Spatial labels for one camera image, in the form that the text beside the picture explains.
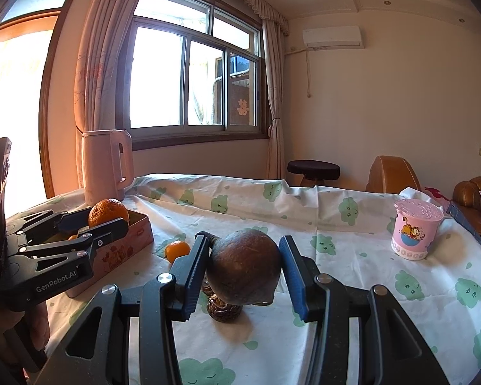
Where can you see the pale narrow curtain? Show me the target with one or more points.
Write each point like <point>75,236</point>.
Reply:
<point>274,88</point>

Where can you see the pink patterned curtain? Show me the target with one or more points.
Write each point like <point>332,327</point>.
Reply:
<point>100,48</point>

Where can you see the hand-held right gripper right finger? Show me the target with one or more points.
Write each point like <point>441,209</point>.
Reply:
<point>294,276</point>

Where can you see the black round stool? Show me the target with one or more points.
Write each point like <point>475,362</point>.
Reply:
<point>312,168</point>

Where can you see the purple passion fruit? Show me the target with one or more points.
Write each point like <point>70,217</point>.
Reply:
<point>244,266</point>

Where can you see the white green-print tablecloth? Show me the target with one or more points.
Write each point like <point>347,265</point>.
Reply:
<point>344,248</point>

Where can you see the white air conditioner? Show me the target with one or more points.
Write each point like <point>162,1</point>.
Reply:
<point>332,36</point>

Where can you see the wooden framed glass door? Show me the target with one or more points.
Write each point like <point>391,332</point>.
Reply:
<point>20,88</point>

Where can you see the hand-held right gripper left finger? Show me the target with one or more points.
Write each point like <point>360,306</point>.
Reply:
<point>192,276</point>

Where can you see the sliding glass window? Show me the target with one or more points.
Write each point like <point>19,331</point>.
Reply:
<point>160,80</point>

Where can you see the brown leather armchair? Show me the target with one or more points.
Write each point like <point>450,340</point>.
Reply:
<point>389,172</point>

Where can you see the brown leather sofa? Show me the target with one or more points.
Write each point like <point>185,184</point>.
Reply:
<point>469,196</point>

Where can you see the pink metal tin box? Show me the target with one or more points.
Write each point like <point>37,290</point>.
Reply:
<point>124,248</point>

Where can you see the small smooth orange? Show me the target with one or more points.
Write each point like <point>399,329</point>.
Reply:
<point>176,250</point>
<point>73,237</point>

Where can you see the pink cartoon cup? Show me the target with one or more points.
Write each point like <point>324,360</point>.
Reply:
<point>415,228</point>

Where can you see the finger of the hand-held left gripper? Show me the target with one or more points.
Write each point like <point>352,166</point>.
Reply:
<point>74,220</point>
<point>104,230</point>

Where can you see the person's left hand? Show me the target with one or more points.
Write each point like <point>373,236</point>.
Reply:
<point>38,325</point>

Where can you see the pink electric kettle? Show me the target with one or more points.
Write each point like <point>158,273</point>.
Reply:
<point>104,160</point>

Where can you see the air conditioner pipe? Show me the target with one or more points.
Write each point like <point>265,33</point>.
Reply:
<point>308,72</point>

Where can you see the large wrinkled orange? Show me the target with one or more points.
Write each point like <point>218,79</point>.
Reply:
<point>108,210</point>

